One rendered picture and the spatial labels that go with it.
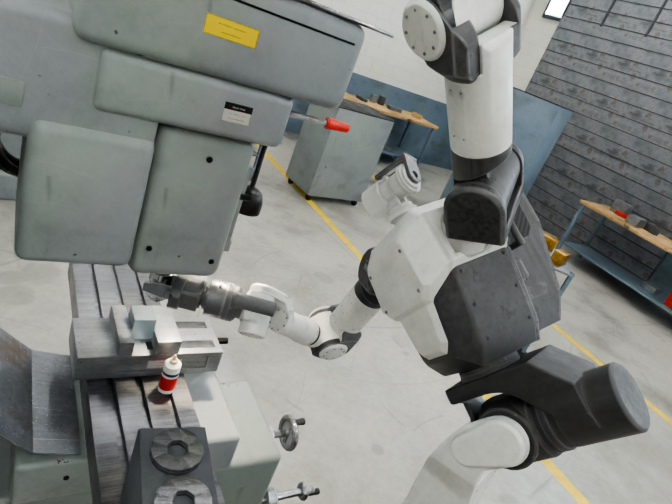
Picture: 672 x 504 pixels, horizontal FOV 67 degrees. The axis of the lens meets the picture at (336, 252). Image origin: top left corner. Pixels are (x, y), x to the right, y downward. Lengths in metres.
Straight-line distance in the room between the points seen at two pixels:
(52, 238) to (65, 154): 0.16
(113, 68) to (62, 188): 0.22
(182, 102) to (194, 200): 0.20
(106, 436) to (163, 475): 0.32
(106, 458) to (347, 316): 0.62
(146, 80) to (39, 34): 0.15
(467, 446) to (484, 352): 0.18
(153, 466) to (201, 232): 0.43
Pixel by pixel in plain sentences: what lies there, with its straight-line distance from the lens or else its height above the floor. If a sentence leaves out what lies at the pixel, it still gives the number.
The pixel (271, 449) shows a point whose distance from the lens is 1.58.
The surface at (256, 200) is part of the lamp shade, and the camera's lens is 1.22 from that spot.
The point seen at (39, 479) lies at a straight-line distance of 1.33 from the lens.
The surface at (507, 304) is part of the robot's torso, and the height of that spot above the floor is 1.56.
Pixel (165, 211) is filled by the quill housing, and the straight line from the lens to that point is 1.01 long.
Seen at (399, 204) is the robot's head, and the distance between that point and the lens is 1.02.
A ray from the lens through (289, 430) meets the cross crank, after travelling 1.77.
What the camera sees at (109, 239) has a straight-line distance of 1.00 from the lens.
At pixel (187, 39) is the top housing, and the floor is 1.78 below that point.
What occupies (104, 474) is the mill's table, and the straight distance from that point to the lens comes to 1.19.
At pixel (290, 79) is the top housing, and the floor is 1.76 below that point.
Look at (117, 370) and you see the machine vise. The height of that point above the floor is 0.98.
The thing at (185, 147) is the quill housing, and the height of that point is 1.59.
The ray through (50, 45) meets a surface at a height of 1.71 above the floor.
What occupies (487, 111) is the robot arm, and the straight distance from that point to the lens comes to 0.73.
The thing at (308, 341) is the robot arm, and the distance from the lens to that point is 1.34.
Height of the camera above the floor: 1.89
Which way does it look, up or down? 23 degrees down
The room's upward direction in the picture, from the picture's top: 22 degrees clockwise
